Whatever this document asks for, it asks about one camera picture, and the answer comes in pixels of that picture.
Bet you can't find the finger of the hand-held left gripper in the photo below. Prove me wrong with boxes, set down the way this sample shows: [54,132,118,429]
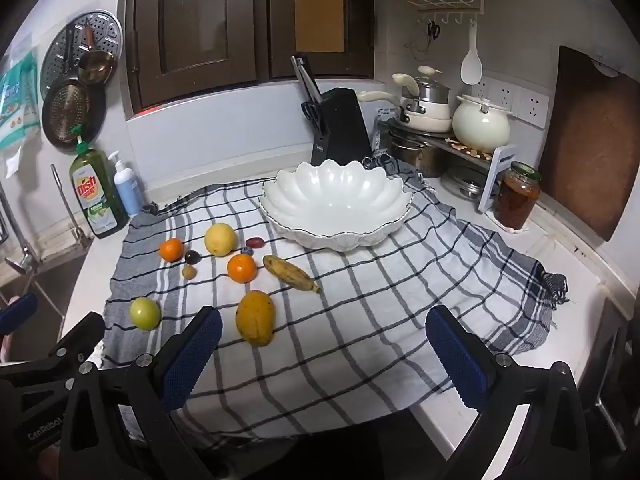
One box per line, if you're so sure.
[0,293,39,337]
[0,311,106,390]

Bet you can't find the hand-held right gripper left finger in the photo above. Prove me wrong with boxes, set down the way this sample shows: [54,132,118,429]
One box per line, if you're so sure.
[59,305,224,480]

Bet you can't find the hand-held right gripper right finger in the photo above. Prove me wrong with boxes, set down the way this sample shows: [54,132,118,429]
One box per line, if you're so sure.
[425,305,592,480]

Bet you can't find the orange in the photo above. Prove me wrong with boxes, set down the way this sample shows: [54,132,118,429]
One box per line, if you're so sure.
[227,254,258,284]
[159,238,185,263]

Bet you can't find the yellow lemon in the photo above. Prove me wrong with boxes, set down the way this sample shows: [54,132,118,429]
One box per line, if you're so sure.
[204,222,237,258]

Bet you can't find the white scalloped bowl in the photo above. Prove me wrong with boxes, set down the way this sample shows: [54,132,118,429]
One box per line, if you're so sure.
[259,159,414,252]

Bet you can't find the steel sink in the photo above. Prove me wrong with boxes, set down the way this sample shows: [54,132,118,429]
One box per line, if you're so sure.
[0,255,86,361]

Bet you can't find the chrome sink faucet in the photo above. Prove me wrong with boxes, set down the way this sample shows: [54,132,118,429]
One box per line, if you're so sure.
[0,180,41,276]

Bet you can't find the green round fruit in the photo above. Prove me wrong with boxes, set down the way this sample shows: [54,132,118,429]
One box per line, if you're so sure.
[130,297,162,331]

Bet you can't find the yellow mango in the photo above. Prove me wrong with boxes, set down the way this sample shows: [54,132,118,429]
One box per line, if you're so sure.
[235,290,277,347]

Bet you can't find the thin curved chrome faucet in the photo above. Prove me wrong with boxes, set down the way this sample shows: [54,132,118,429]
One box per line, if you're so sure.
[50,162,93,251]

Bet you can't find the grey checkered cloth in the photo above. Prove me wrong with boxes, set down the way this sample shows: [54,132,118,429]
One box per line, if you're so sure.
[101,156,571,453]

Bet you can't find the spotted yellow banana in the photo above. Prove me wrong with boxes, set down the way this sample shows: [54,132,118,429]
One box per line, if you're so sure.
[263,255,322,294]

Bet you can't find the green dish soap bottle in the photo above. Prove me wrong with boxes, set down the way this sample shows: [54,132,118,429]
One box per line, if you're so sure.
[69,127,129,239]

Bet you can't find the white pump bottle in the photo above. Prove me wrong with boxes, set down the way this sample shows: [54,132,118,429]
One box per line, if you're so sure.
[107,150,146,217]

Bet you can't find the glass jar with brown contents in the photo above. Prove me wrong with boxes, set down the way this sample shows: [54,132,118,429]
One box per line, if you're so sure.
[494,161,542,229]

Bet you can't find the steel pan lid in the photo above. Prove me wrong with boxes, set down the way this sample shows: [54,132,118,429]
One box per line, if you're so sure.
[447,165,493,201]

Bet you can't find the metal kitchen shelf rack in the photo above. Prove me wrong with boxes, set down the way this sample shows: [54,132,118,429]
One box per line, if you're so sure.
[375,117,518,213]

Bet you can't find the teal printed package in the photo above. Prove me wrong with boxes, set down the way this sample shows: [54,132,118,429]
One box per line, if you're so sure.
[0,52,41,151]

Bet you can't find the large steel stockpot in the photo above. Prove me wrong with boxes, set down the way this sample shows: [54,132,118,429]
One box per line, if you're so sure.
[389,132,451,178]

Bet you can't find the black frying pan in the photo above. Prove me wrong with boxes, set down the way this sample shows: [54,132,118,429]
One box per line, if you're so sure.
[41,77,107,153]

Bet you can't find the wooden trivet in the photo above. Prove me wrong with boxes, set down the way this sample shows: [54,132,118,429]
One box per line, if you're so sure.
[445,137,493,161]

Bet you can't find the white lidded pot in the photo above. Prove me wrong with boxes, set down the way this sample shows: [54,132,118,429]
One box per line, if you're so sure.
[451,94,513,152]

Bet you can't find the brown wooden cutting board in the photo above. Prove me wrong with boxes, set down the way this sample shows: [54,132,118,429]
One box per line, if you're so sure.
[537,45,640,242]

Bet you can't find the round perforated steamer tray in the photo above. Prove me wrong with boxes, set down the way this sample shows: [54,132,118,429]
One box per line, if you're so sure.
[40,9,123,101]

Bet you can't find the black knife block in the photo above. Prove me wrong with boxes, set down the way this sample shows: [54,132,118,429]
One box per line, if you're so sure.
[311,87,373,167]

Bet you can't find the steel pot with lid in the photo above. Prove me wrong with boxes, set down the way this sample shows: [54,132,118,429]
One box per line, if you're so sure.
[415,66,451,106]

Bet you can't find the white rice spoon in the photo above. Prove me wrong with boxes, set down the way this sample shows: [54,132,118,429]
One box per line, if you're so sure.
[460,20,483,86]

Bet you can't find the white hanging hook rack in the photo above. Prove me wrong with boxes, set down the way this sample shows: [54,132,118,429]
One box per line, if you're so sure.
[362,0,488,26]

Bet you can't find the white wall outlets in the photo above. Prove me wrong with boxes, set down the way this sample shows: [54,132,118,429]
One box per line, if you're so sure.
[472,77,551,128]

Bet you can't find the brown wooden window frame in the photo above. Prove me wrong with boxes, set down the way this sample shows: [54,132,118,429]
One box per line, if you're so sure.
[120,0,376,121]

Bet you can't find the steel-handled knives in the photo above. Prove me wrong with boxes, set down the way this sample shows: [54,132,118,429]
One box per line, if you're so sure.
[291,55,323,106]

